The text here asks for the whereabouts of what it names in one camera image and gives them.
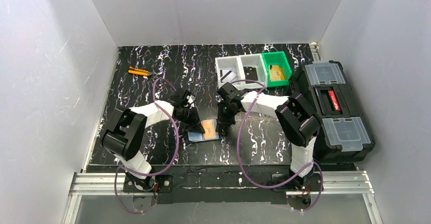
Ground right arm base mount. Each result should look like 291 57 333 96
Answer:
272 173 324 212

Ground green bin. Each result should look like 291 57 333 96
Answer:
261 51 292 87

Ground black leather card holder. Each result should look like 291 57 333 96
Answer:
187 119 221 144

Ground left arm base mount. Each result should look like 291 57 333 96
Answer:
114 173 173 214

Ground black toolbox clear lids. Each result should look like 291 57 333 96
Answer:
289 60 376 164

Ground middle white bin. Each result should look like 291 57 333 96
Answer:
239 53 268 89

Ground aluminium frame rail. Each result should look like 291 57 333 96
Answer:
63 168 382 223

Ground purple cable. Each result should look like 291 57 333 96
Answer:
113 78 180 214
229 79 325 212

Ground white card magnetic stripe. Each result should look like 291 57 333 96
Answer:
220 69 237 83

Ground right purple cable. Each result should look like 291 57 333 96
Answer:
229 79 325 212

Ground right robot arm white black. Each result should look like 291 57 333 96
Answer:
216 82 321 181

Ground orange credit card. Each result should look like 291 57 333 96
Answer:
201 119 219 141

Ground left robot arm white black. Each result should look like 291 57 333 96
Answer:
101 88 205 179

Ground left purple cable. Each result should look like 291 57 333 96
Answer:
113 78 180 214

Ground tan cards in green bin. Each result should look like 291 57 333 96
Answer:
269 65 285 82

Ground black card in bin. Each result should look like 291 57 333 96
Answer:
243 67 258 81

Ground white bin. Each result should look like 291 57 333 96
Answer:
239 53 268 89
215 56 245 90

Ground left white bin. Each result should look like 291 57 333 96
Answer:
215 56 245 90

